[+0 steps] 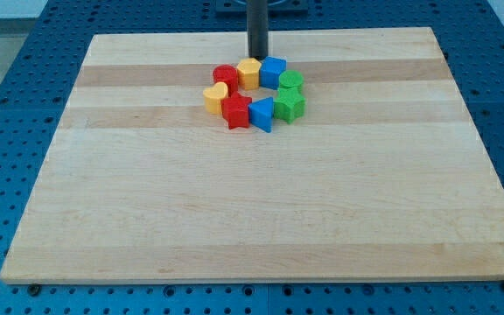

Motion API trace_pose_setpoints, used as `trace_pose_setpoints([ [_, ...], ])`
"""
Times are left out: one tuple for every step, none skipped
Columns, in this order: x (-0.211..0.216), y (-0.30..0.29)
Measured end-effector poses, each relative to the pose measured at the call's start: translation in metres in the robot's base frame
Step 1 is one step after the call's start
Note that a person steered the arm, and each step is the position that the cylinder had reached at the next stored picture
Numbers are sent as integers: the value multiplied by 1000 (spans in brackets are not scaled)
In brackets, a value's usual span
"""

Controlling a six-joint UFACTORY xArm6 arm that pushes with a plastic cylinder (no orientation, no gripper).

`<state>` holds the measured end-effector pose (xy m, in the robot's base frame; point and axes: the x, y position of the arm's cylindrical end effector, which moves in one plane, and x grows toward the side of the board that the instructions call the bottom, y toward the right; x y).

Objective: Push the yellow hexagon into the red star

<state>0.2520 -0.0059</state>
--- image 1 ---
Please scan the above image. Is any yellow hexagon block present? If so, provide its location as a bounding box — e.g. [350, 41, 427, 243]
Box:
[236, 58, 262, 90]

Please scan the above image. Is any red star block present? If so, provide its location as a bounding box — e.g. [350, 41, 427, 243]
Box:
[221, 92, 252, 130]

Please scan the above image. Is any green star block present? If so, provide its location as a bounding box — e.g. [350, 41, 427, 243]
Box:
[273, 87, 305, 124]

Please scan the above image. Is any blue triangle block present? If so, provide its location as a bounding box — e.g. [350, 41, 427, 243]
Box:
[248, 97, 274, 133]

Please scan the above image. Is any yellow heart block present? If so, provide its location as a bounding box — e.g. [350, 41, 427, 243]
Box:
[202, 81, 228, 115]

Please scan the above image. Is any red cylinder block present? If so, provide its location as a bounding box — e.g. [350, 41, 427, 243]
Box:
[213, 64, 239, 95]

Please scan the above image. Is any green cylinder block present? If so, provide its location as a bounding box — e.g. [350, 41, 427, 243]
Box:
[278, 70, 305, 93]

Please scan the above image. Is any blue cube block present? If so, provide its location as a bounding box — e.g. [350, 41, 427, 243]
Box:
[260, 56, 287, 90]

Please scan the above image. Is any wooden board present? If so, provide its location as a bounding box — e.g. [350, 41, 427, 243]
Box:
[0, 27, 504, 284]

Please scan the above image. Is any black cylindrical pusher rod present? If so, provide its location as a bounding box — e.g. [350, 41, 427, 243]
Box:
[246, 0, 269, 60]

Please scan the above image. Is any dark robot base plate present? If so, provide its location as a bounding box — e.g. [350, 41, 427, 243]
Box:
[213, 0, 309, 16]

